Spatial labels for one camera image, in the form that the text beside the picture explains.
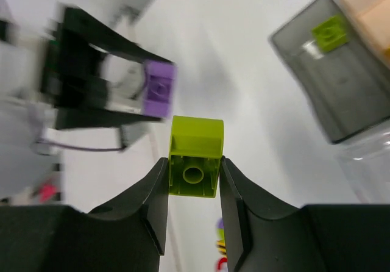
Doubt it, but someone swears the grey translucent container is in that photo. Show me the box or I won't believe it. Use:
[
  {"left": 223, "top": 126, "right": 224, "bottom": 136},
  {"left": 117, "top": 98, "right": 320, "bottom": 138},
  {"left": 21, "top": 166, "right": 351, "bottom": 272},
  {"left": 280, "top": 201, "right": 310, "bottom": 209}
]
[{"left": 269, "top": 0, "right": 389, "bottom": 144}]

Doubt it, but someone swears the multicolour lego stack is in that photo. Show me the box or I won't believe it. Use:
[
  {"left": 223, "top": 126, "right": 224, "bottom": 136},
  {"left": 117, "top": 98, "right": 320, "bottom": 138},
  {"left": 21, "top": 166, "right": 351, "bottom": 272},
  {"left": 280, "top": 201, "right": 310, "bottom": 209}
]
[{"left": 215, "top": 218, "right": 228, "bottom": 272}]

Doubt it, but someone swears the orange translucent container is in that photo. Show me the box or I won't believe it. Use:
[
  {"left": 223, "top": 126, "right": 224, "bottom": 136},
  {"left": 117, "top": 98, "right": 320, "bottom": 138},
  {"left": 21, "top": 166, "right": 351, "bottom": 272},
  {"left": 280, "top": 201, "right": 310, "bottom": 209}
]
[{"left": 338, "top": 0, "right": 389, "bottom": 63}]

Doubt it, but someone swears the purple lego piece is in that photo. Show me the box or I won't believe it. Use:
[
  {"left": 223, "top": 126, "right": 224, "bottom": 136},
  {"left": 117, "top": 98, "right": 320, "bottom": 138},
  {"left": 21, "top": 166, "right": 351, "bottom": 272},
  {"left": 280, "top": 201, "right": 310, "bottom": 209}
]
[{"left": 142, "top": 60, "right": 176, "bottom": 118}]

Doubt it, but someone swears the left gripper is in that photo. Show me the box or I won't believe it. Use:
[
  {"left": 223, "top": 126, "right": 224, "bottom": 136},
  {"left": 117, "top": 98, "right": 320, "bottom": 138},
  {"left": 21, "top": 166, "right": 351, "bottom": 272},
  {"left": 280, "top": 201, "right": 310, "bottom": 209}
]
[{"left": 39, "top": 6, "right": 173, "bottom": 129}]

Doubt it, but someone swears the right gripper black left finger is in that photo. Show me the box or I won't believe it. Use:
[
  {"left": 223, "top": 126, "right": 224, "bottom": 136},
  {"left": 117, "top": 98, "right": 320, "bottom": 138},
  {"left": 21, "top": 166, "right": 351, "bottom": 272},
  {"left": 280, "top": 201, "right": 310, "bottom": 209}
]
[{"left": 90, "top": 157, "right": 169, "bottom": 256}]

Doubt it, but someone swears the clear container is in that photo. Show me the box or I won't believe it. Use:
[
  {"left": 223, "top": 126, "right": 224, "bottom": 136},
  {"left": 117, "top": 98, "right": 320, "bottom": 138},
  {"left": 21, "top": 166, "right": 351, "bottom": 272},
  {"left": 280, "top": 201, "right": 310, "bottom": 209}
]
[{"left": 337, "top": 121, "right": 389, "bottom": 204}]

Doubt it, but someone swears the green lego brick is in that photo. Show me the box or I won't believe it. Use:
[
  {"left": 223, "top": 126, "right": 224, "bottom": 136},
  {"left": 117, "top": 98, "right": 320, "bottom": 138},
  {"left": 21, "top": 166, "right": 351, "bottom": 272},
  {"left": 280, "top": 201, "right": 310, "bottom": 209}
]
[{"left": 168, "top": 116, "right": 224, "bottom": 198}]

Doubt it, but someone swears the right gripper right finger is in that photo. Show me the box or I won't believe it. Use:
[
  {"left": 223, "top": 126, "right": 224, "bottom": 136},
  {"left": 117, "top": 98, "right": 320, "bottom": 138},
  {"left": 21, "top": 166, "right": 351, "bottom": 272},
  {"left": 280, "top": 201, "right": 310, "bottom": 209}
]
[{"left": 219, "top": 157, "right": 298, "bottom": 271}]

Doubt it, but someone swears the green lego in grey container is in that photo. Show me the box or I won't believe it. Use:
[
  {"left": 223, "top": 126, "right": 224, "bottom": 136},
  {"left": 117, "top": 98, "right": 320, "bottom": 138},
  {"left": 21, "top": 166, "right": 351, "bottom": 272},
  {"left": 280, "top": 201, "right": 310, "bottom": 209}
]
[{"left": 311, "top": 15, "right": 349, "bottom": 52}]

